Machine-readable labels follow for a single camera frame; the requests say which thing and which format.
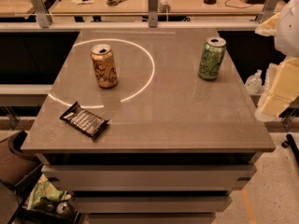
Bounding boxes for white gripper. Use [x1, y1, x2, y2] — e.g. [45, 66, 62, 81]
[255, 0, 299, 121]

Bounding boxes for green soda can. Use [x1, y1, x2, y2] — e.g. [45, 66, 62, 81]
[198, 36, 226, 80]

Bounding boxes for orange soda can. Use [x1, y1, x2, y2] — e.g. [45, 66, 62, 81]
[91, 44, 118, 89]

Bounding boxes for clear sanitizer bottle left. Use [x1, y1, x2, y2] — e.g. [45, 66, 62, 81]
[245, 69, 262, 95]

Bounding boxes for white power strip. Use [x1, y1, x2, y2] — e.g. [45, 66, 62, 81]
[158, 0, 170, 12]

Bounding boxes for scissors on back desk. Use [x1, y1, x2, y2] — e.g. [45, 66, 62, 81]
[107, 0, 128, 7]

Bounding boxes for black snack bar wrapper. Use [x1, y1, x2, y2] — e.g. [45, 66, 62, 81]
[60, 102, 108, 138]

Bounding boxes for grey drawer cabinet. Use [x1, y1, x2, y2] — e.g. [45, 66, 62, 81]
[36, 150, 261, 224]

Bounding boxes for green chip bag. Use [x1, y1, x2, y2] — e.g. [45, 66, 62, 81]
[27, 175, 71, 210]

